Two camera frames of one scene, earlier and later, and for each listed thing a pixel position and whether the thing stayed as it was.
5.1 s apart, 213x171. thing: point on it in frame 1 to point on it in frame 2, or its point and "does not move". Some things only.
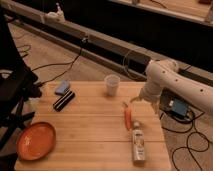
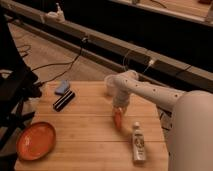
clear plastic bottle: (138, 144) does not move
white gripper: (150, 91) to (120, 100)
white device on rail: (55, 17) does not move
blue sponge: (62, 87) does not move
